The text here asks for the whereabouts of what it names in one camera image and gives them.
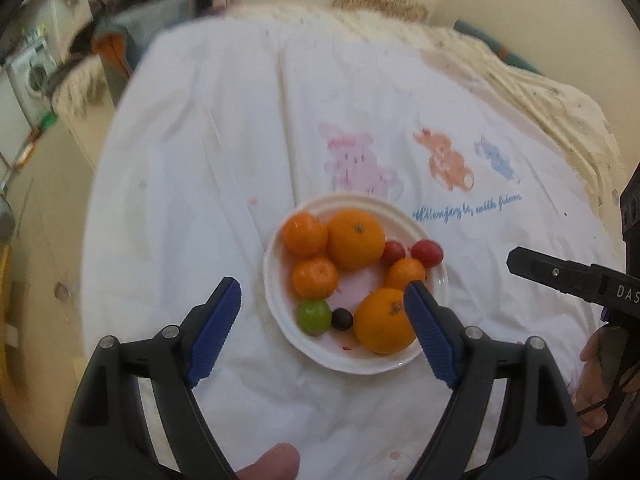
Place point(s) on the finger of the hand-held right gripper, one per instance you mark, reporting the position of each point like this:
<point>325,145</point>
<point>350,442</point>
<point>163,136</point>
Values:
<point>550,272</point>

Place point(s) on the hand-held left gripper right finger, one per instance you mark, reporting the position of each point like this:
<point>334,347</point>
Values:
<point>430,332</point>

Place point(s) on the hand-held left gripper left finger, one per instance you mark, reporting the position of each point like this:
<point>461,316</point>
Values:
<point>215,330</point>

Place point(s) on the large yellowish orange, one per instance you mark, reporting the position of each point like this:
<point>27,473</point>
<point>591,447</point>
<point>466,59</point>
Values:
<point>382,322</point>

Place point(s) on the small orange mandarin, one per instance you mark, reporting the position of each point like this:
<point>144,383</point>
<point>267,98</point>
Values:
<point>404,272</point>

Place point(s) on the pink strawberry pattern plate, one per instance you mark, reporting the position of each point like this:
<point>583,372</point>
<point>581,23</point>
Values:
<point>280,300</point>

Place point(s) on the dark grape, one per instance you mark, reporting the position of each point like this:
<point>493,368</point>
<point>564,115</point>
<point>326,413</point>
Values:
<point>342,319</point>

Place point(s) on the green lime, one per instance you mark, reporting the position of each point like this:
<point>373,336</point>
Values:
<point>314,316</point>

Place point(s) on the medium orange mandarin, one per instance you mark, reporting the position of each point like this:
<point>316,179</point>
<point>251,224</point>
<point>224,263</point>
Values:
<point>315,277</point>
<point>305,234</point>

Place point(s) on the large deep orange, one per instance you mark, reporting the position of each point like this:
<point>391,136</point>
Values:
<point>356,239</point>

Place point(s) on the person's right hand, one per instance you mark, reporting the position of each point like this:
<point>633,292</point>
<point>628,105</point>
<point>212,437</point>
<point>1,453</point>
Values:
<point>595,385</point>

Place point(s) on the person's left hand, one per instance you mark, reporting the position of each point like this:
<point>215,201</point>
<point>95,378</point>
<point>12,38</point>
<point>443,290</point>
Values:
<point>272,462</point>

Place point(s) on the white printed blanket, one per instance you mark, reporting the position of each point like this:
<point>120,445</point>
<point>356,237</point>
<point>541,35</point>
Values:
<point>200,160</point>

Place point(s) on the beige patterned quilt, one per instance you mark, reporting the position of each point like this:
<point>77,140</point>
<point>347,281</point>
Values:
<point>550,100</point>

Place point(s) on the teal cushion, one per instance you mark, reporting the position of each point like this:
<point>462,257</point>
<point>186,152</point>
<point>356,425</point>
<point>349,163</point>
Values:
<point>492,45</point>

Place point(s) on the green plastic object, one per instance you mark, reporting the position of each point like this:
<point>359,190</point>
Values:
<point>47,121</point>

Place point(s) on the floral cloth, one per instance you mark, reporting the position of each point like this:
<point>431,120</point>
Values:
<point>75,85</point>

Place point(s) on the white washing machine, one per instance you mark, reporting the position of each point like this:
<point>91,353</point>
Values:
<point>30,74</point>

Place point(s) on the pile of dark clothes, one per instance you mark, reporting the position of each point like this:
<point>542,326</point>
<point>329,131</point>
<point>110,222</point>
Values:
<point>150,15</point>

